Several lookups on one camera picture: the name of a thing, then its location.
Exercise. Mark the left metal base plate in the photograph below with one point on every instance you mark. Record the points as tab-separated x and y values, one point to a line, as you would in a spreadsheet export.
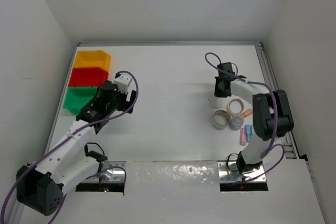
111	172

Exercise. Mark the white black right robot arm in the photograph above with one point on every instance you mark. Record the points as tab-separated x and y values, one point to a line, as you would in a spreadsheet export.
272	115

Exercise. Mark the clear tape roll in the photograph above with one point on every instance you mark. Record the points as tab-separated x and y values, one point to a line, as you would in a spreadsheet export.
221	119

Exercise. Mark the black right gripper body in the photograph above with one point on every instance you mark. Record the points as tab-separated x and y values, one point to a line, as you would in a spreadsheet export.
218	91

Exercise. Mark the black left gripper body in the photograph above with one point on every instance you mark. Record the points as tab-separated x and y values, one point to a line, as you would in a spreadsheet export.
120	103

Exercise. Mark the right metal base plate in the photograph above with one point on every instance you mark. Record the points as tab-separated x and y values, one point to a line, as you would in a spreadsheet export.
228	173

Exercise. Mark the metal base plate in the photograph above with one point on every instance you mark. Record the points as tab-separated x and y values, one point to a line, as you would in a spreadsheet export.
228	173
111	172

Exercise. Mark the yellow plastic bin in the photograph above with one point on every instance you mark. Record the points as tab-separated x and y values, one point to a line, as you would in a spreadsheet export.
92	58

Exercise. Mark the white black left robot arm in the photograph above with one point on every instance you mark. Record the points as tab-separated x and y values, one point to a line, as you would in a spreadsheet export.
43	185

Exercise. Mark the beige tape roll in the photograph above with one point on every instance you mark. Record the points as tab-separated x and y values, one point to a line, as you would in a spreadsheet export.
235	107

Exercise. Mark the green plastic bin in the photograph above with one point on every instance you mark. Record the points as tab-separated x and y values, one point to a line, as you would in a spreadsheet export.
77	97

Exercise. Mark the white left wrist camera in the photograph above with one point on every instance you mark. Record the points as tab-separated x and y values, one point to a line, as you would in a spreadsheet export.
123	82

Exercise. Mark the blue clip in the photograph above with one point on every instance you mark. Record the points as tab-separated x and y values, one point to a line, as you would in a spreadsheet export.
249	131

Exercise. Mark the pink clip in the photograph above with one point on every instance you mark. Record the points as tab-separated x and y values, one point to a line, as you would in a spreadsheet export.
242	137

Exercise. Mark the red plastic bin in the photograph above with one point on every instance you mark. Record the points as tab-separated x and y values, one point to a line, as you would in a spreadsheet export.
87	77

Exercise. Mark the orange clip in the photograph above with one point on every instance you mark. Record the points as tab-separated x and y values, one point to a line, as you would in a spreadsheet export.
247	113

